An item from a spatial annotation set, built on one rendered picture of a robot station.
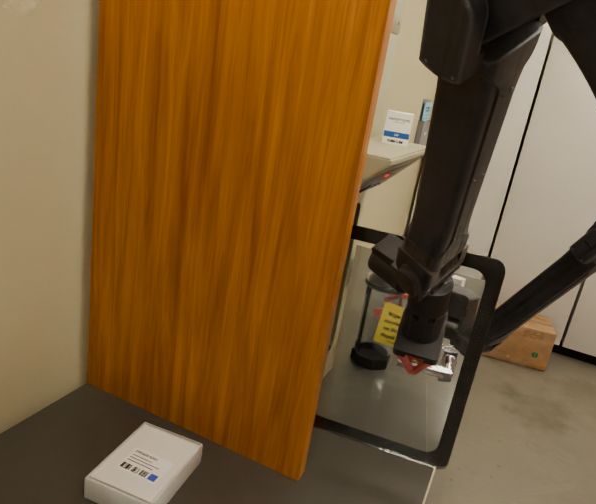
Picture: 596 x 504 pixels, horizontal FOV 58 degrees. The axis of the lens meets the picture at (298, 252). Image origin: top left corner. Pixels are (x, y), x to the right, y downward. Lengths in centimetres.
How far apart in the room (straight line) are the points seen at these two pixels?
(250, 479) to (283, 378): 19
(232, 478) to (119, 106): 67
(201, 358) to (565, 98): 329
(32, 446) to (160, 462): 24
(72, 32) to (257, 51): 34
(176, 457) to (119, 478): 10
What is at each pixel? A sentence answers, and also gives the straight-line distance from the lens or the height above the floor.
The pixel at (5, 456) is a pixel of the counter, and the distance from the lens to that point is 107.
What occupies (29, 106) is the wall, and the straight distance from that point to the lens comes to 98.
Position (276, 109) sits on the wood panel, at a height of 156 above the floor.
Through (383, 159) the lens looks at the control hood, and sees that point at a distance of 85.
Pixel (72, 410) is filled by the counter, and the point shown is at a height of 94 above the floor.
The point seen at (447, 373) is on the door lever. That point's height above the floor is 121.
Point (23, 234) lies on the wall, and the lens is 102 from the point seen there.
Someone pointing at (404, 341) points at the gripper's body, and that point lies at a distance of 82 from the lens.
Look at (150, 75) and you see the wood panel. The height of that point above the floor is 157.
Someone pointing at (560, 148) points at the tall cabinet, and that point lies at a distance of 393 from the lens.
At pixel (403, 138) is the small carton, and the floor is 152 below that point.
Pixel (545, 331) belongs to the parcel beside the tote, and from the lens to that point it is 383.
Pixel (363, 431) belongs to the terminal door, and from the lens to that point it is 104.
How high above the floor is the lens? 162
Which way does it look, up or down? 19 degrees down
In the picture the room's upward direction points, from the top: 9 degrees clockwise
